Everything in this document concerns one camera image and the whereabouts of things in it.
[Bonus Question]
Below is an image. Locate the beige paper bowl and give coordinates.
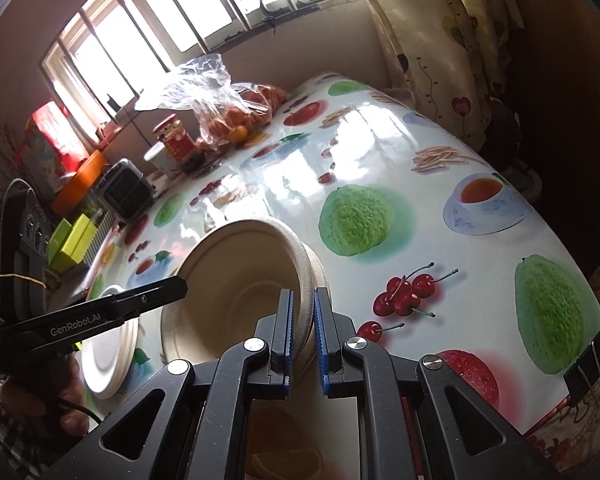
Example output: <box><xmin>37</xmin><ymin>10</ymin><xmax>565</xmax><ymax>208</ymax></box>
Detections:
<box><xmin>267</xmin><ymin>217</ymin><xmax>327</xmax><ymax>293</ymax></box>
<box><xmin>160</xmin><ymin>217</ymin><xmax>317</xmax><ymax>401</ymax></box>

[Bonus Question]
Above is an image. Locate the red package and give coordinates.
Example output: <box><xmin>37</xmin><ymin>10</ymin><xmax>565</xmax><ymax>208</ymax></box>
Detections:
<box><xmin>28</xmin><ymin>101</ymin><xmax>88</xmax><ymax>171</ymax></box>

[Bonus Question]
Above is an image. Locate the white plastic cup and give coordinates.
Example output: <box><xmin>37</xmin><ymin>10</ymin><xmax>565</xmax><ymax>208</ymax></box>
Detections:
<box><xmin>144</xmin><ymin>142</ymin><xmax>186</xmax><ymax>177</ymax></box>

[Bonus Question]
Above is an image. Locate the plastic bag of oranges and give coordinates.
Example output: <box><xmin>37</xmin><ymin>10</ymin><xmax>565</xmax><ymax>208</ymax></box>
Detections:
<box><xmin>135</xmin><ymin>53</ymin><xmax>291</xmax><ymax>148</ymax></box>

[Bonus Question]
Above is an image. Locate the lime green box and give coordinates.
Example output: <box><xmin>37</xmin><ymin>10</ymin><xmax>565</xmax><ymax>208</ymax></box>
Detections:
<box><xmin>62</xmin><ymin>214</ymin><xmax>98</xmax><ymax>267</ymax></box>

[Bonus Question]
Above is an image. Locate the person's left forearm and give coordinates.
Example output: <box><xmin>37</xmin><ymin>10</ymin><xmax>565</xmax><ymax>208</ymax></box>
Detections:
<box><xmin>0</xmin><ymin>375</ymin><xmax>51</xmax><ymax>466</ymax></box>

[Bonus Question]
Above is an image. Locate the pale patterned box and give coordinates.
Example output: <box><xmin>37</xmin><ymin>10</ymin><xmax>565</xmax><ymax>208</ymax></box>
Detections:
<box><xmin>20</xmin><ymin>125</ymin><xmax>76</xmax><ymax>193</ymax></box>

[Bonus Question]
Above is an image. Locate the black binder clip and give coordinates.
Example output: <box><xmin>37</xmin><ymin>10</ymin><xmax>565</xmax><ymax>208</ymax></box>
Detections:
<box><xmin>562</xmin><ymin>330</ymin><xmax>600</xmax><ymax>408</ymax></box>

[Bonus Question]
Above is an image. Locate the dark green box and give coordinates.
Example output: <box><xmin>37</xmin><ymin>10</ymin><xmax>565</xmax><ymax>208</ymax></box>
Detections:
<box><xmin>47</xmin><ymin>217</ymin><xmax>76</xmax><ymax>261</ymax></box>

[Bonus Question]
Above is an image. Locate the small grey desk heater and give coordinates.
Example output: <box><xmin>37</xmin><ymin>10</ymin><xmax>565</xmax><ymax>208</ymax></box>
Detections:
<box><xmin>97</xmin><ymin>158</ymin><xmax>155</xmax><ymax>222</ymax></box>

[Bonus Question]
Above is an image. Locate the fruit print tablecloth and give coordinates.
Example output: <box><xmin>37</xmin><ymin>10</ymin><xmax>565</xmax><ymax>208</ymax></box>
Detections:
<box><xmin>77</xmin><ymin>72</ymin><xmax>600</xmax><ymax>480</ymax></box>

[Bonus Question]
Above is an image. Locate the barred window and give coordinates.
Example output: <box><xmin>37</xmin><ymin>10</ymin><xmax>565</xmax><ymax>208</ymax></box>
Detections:
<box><xmin>40</xmin><ymin>0</ymin><xmax>366</xmax><ymax>136</ymax></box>

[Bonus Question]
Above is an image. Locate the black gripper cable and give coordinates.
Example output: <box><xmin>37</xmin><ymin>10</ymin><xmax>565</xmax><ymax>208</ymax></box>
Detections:
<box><xmin>55</xmin><ymin>397</ymin><xmax>103</xmax><ymax>423</ymax></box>

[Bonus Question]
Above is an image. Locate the large white foam plate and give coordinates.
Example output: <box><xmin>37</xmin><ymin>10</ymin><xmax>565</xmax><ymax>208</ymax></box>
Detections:
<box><xmin>75</xmin><ymin>284</ymin><xmax>141</xmax><ymax>401</ymax></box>

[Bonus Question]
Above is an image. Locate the white ribbed panel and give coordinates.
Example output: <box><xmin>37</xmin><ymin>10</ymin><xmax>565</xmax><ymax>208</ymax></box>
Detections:
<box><xmin>82</xmin><ymin>210</ymin><xmax>116</xmax><ymax>266</ymax></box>

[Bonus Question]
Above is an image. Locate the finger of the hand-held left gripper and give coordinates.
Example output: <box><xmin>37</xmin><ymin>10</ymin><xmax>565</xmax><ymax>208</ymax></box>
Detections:
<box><xmin>112</xmin><ymin>277</ymin><xmax>188</xmax><ymax>307</ymax></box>
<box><xmin>119</xmin><ymin>294</ymin><xmax>186</xmax><ymax>324</ymax></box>

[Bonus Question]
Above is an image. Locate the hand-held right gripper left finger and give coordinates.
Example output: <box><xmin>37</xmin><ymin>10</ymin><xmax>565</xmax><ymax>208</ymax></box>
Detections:
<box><xmin>42</xmin><ymin>287</ymin><xmax>296</xmax><ymax>480</ymax></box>

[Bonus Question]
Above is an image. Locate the person's left hand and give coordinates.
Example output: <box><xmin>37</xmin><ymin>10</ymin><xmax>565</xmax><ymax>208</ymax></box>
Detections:
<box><xmin>0</xmin><ymin>352</ymin><xmax>90</xmax><ymax>438</ymax></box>

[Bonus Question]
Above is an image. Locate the glass sauce jar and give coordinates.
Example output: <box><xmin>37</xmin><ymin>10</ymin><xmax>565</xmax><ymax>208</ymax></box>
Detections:
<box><xmin>153</xmin><ymin>114</ymin><xmax>206</xmax><ymax>173</ymax></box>

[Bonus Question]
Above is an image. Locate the heart print curtain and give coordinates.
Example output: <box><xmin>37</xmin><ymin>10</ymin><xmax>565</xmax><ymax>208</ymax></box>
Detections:
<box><xmin>350</xmin><ymin>0</ymin><xmax>526</xmax><ymax>161</ymax></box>

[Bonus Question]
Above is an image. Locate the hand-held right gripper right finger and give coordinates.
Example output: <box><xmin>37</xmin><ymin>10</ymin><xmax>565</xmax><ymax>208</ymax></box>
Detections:
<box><xmin>313</xmin><ymin>286</ymin><xmax>563</xmax><ymax>480</ymax></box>

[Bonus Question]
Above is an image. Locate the orange plastic container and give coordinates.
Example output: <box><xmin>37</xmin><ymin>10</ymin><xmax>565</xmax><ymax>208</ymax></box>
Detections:
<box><xmin>52</xmin><ymin>150</ymin><xmax>108</xmax><ymax>216</ymax></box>

